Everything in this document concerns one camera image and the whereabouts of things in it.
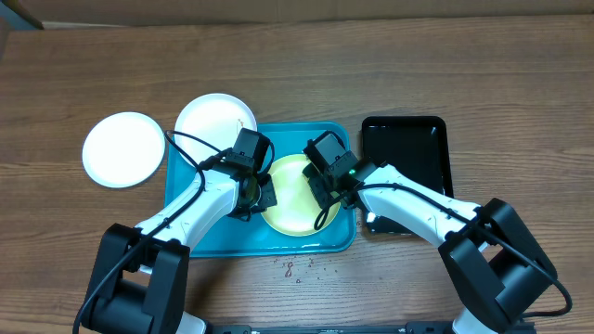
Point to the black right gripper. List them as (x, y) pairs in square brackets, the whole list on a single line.
[(316, 184)]

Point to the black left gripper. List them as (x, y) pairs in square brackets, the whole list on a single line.
[(269, 200)]

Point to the yellow plate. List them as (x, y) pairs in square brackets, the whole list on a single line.
[(296, 209)]

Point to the white plate with orange stain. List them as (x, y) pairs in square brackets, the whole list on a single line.
[(214, 118)]

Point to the white plate with small stain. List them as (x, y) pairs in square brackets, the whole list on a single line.
[(123, 150)]

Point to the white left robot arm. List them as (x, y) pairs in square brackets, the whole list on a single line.
[(139, 280)]

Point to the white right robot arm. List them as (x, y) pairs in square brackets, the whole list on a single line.
[(496, 265)]

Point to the blue plastic tray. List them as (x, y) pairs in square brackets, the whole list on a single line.
[(231, 237)]

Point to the black water tray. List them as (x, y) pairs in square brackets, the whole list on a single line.
[(415, 145)]

